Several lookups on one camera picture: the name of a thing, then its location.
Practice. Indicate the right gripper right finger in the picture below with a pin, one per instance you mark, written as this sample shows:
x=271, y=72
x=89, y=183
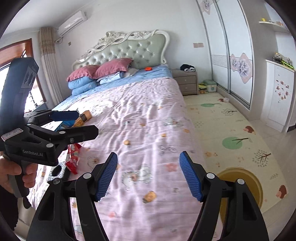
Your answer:
x=243, y=219

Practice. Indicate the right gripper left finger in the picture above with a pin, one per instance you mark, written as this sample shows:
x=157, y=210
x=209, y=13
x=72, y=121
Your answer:
x=53, y=220

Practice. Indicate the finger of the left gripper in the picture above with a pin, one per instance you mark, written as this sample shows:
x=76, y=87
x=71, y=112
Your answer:
x=42, y=117
x=65, y=136

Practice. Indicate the red snack wrapper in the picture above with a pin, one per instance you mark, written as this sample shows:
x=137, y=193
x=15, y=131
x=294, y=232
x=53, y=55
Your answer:
x=72, y=158

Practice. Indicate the blue cardboard box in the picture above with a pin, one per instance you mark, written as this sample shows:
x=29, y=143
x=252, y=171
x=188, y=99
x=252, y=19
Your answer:
x=59, y=125

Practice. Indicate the person's left hand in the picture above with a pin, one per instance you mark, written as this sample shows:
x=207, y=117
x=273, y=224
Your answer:
x=10, y=168

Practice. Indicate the grey square foam pad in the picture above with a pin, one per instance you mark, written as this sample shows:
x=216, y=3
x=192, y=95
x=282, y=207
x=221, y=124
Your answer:
x=59, y=172

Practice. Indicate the folded blue duvet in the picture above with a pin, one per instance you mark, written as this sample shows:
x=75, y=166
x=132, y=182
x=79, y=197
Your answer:
x=84, y=84

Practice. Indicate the left maroon pillow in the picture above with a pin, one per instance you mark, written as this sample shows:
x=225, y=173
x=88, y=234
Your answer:
x=85, y=71

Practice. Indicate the maroon pillow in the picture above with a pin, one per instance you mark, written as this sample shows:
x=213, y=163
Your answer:
x=111, y=67
x=85, y=71

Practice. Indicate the right maroon pillow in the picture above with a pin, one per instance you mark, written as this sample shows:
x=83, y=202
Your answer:
x=111, y=67

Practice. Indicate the beige curtain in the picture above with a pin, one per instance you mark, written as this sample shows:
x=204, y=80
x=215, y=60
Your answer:
x=49, y=63

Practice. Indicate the cartoon play mat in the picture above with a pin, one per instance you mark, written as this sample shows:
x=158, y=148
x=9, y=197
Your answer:
x=233, y=148

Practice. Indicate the bed with tufted headboard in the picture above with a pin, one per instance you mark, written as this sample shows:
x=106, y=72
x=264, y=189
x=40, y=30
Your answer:
x=129, y=97

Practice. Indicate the pink patterned quilt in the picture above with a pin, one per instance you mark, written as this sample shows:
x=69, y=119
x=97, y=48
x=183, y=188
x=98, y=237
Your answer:
x=141, y=150

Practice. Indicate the white air conditioner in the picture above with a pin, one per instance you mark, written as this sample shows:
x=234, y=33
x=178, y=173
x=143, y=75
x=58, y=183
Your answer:
x=71, y=23

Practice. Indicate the white side cabinet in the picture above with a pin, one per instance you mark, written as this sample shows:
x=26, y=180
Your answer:
x=278, y=96

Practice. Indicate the green white storage box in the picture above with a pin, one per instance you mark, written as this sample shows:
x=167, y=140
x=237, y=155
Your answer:
x=210, y=85

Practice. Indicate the grey bedside table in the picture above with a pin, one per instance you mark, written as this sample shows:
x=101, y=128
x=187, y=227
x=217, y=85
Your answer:
x=187, y=81

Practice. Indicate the black item on nightstand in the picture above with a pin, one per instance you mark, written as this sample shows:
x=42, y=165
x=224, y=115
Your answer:
x=187, y=68

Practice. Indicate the white sliding wardrobe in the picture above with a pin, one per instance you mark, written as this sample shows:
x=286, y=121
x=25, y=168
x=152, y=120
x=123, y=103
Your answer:
x=230, y=46

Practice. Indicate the window with brown frame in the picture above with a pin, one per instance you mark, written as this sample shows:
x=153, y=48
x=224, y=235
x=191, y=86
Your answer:
x=20, y=85

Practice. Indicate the wall shelf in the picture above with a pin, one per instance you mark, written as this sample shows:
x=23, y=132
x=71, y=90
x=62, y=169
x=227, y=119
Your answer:
x=276, y=27

